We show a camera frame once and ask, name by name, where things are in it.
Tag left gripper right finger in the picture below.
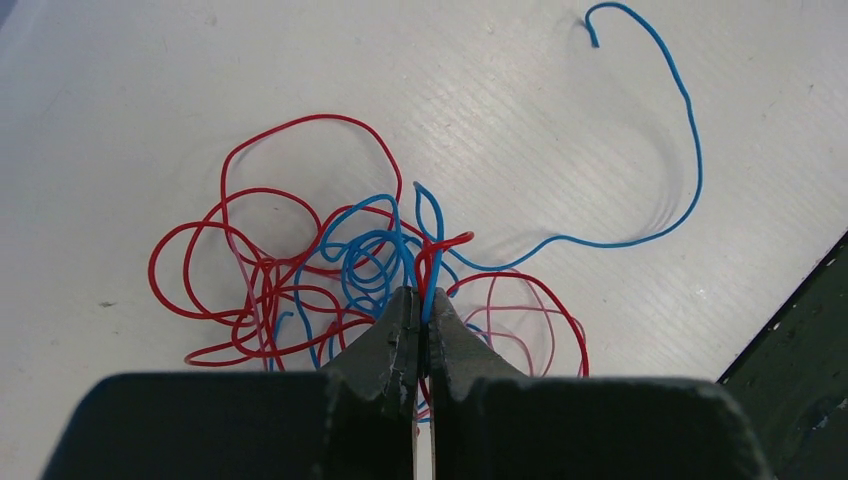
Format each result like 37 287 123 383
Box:
426 289 526 479

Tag red blue wire bundle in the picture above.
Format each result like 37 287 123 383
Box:
148 1 704 425

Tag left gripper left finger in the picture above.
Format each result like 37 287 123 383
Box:
321 287 421 479

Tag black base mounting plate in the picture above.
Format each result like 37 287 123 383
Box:
719 237 847 479

